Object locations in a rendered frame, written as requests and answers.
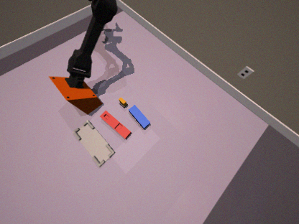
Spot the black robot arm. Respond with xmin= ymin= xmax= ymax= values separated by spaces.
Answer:
xmin=65 ymin=0 xmax=118 ymax=88

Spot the blue block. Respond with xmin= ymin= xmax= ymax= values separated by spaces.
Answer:
xmin=129 ymin=105 xmax=150 ymax=129

